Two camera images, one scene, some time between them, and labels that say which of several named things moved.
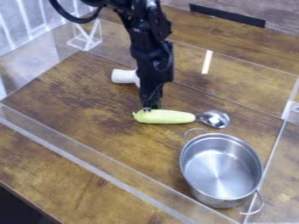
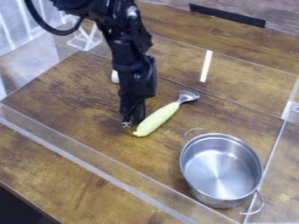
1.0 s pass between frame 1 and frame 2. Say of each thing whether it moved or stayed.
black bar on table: stayed
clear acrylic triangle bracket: stayed
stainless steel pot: stayed
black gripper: moved
